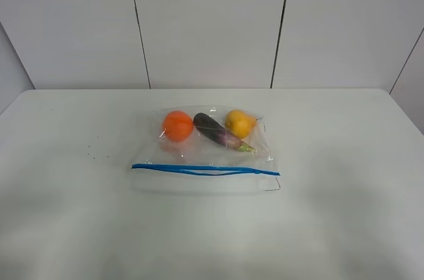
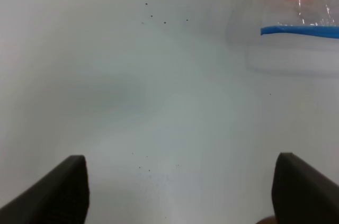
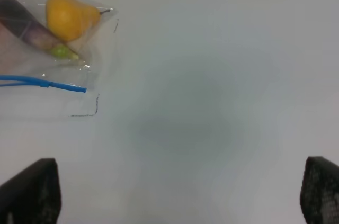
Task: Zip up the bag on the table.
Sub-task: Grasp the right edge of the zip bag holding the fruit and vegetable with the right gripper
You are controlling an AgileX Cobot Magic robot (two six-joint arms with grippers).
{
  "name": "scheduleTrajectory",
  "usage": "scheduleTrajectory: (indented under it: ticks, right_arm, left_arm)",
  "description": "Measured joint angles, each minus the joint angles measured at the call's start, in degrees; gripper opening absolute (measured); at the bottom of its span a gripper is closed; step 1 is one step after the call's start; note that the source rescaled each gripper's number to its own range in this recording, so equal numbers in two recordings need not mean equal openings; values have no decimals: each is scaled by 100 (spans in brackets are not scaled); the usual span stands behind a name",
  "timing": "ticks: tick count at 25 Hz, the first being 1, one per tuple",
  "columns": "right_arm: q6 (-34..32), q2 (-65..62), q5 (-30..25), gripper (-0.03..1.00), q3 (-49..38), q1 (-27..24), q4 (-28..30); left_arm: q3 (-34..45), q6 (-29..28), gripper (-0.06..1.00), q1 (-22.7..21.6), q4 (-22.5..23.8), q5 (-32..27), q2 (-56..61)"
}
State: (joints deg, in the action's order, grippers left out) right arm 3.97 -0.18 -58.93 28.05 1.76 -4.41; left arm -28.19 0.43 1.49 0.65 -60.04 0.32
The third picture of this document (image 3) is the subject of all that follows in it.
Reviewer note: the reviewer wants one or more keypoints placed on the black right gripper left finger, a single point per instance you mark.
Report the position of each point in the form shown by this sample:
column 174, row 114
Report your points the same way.
column 33, row 195

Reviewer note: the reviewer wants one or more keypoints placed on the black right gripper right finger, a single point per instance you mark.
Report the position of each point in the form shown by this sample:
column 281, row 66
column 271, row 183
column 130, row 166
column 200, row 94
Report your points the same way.
column 319, row 191

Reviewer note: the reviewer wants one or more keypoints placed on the blue zipper slider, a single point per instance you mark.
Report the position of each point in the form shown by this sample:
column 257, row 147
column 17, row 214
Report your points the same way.
column 45, row 84

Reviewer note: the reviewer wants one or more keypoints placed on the clear plastic zip bag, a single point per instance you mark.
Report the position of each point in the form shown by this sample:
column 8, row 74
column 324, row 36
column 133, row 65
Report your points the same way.
column 75, row 84

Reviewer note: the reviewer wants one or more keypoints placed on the yellow toy pear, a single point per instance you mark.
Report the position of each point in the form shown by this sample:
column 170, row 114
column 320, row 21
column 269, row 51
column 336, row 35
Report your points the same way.
column 70, row 19

